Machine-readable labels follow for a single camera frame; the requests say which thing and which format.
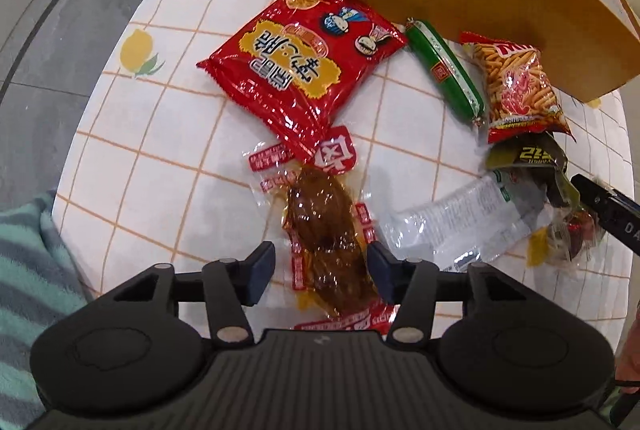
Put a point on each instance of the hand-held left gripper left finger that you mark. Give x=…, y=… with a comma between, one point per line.
x=262, y=261

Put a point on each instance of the person's right forearm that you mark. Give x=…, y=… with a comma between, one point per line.
x=631, y=350

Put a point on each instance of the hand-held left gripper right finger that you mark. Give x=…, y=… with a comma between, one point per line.
x=380, y=267

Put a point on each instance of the small clear red snack packet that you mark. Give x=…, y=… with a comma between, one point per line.
x=565, y=235

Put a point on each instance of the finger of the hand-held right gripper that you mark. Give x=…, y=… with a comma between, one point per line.
x=592, y=195

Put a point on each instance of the large red snack bag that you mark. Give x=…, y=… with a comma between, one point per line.
x=300, y=60

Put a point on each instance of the clear braised meat packet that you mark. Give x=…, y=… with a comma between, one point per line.
x=325, y=230

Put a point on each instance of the clear white plastic packet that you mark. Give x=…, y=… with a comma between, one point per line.
x=465, y=215

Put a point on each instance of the green sausage stick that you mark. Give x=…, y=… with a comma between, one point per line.
x=445, y=70

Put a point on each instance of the orange stick snack bag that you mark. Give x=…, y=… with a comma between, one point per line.
x=515, y=85

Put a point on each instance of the black yellow snack packet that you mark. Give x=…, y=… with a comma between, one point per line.
x=530, y=158

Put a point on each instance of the teal striped blanket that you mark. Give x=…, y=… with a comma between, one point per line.
x=30, y=270

